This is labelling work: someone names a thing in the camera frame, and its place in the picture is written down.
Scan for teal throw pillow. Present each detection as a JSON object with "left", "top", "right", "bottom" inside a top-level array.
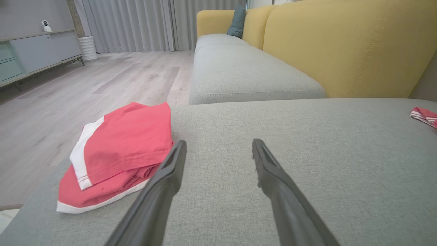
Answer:
[{"left": 227, "top": 4, "right": 247, "bottom": 39}]

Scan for yellow sofa backrest cushion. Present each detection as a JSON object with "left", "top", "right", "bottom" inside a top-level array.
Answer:
[
  {"left": 263, "top": 0, "right": 437, "bottom": 99},
  {"left": 242, "top": 5, "right": 274, "bottom": 50}
]

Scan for large grey sofa ottoman cushion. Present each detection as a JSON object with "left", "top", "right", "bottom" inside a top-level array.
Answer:
[{"left": 0, "top": 98, "right": 437, "bottom": 246}]

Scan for light grey TV cabinet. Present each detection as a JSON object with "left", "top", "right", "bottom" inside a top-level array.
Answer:
[{"left": 0, "top": 29, "right": 85, "bottom": 91}]

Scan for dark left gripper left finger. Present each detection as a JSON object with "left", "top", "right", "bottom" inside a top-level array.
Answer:
[{"left": 104, "top": 140, "right": 187, "bottom": 246}]

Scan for red shorts with white trim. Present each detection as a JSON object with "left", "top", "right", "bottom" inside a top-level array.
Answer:
[{"left": 56, "top": 102, "right": 174, "bottom": 214}]

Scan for indoor plant brown trunk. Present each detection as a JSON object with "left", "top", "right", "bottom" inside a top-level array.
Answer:
[{"left": 67, "top": 0, "right": 86, "bottom": 37}]

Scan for white ribbed plant pot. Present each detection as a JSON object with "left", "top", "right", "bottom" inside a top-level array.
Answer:
[{"left": 79, "top": 36, "right": 99, "bottom": 62}]

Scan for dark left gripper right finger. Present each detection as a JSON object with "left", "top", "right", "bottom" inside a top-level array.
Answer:
[{"left": 252, "top": 138, "right": 342, "bottom": 246}]

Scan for yellow sofa armrest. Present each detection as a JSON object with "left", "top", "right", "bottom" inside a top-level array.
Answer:
[{"left": 196, "top": 10, "right": 236, "bottom": 37}]

